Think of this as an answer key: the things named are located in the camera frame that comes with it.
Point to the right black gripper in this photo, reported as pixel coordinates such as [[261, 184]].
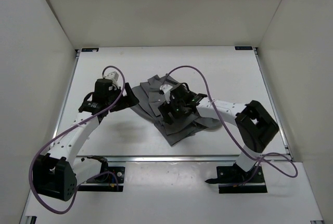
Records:
[[166, 109]]

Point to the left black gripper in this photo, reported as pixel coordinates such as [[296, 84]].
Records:
[[130, 99]]

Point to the grey pleated skirt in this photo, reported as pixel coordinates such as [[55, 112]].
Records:
[[150, 98]]

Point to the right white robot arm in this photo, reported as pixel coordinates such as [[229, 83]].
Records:
[[256, 126]]

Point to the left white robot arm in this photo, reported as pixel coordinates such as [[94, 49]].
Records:
[[57, 173]]

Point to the left blue table label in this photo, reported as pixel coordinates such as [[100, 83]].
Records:
[[88, 50]]

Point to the blue table label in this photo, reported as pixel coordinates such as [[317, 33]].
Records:
[[243, 48], [88, 50]]

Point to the right blue table label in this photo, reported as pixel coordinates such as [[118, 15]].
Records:
[[243, 48]]

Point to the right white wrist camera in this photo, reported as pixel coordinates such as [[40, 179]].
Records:
[[166, 90]]

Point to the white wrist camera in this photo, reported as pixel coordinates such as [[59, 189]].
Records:
[[166, 90], [113, 76]]

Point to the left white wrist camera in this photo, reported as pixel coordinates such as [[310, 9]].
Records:
[[113, 76]]

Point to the aluminium front table rail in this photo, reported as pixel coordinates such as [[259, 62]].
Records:
[[204, 158]]

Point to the aluminium table rail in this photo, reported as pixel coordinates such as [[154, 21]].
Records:
[[276, 114], [60, 115], [204, 158]]

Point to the aluminium left table rail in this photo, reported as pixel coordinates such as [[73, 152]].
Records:
[[60, 115]]

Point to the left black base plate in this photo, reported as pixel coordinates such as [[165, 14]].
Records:
[[107, 182]]

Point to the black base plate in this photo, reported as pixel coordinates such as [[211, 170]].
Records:
[[233, 180], [107, 182]]

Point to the aluminium right table rail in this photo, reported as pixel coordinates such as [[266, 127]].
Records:
[[276, 114]]

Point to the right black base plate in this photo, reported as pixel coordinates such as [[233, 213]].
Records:
[[233, 180]]

